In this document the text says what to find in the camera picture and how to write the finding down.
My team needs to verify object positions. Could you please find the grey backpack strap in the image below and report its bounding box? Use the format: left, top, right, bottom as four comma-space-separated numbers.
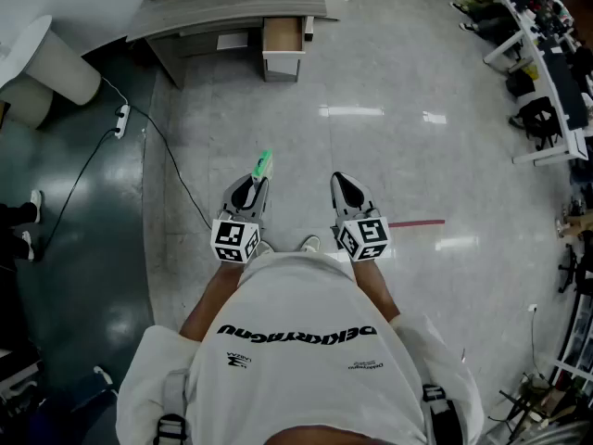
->
420, 384, 460, 445
157, 371, 192, 445

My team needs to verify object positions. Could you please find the grey wooden desk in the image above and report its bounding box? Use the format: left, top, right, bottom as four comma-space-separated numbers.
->
127, 0, 328, 90

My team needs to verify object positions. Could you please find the left grey backpack strap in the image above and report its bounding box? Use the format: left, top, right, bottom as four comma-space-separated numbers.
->
157, 371, 192, 445

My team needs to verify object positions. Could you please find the green and white box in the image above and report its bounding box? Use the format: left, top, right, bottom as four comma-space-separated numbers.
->
251, 148, 275, 189

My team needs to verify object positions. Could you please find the person's right forearm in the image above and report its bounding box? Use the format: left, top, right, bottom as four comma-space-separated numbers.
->
351, 256, 402, 324

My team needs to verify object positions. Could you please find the black office chair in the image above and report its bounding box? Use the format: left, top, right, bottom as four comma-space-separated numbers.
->
558, 243, 593, 295

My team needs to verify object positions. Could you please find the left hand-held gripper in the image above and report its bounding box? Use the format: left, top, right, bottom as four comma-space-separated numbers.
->
210, 173, 271, 264

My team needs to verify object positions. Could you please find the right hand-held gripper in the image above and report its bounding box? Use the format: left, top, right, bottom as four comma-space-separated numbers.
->
330, 172, 392, 263

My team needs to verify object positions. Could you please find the red floor tape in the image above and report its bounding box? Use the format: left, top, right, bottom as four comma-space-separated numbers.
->
387, 219, 446, 228

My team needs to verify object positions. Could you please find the person's left forearm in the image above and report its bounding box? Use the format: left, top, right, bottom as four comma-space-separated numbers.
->
178, 261, 247, 345

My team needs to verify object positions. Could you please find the wooden drawer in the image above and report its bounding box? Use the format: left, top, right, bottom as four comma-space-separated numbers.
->
261, 15, 308, 83

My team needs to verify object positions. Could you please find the white power cable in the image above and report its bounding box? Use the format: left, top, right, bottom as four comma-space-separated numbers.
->
100, 76, 129, 108

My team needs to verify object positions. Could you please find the right grey backpack strap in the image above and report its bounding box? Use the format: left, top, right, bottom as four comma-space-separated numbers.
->
420, 384, 460, 445

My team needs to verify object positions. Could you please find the white printed t-shirt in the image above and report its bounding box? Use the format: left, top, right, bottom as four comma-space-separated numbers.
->
115, 251, 486, 445

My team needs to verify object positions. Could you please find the black tripod stand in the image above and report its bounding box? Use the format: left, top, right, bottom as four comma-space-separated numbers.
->
488, 386, 555, 436

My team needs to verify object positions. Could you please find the long white office desk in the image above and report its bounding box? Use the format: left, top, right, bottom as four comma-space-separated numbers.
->
481, 0, 593, 166

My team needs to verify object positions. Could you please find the black bin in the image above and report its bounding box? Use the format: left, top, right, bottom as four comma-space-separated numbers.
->
506, 69, 535, 97

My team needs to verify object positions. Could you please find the white shelf rack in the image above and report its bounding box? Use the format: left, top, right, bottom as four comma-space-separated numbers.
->
549, 294, 593, 388

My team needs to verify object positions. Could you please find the white wall socket cable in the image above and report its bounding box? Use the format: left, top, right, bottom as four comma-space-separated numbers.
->
526, 302, 546, 379

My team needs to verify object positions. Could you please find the white power strip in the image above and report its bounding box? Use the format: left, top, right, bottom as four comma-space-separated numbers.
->
114, 104, 132, 140

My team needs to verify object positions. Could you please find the black power cable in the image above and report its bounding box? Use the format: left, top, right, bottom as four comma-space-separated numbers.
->
44, 127, 122, 246
126, 106, 214, 230

